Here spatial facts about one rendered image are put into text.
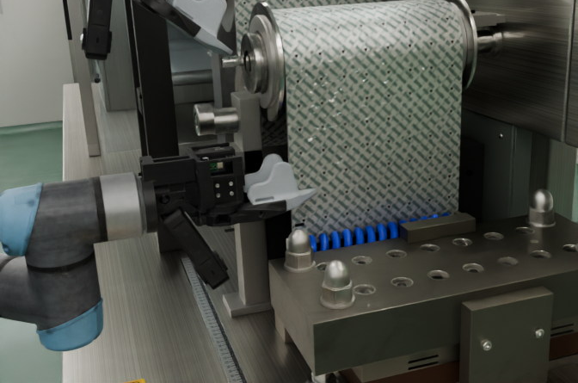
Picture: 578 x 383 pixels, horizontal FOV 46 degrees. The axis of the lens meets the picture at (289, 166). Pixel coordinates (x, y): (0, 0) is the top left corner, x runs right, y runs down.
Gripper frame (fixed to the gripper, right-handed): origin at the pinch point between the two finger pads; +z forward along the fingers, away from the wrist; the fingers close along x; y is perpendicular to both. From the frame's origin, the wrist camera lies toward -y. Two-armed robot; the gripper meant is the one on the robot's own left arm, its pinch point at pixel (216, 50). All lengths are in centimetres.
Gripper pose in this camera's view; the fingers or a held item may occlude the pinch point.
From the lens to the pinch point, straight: 86.7
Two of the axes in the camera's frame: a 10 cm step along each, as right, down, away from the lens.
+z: 7.6, 5.1, 4.0
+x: -3.0, -2.7, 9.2
